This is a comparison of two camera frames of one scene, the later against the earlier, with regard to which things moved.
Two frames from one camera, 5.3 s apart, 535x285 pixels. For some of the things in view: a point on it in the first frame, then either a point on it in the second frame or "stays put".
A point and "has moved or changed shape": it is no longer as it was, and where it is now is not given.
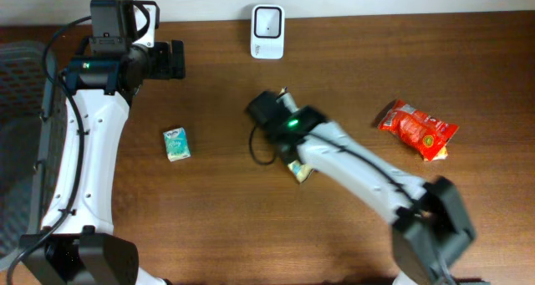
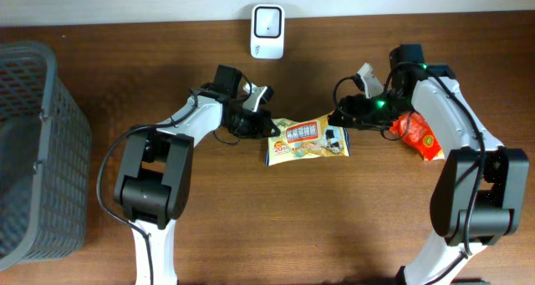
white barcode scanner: x=267 y=31 stays put
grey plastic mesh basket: x=33 y=114 stays put
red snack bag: x=425 y=134 stays put
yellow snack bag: x=298 y=170 has moved or changed shape
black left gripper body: x=160 y=61 -> x=252 y=123
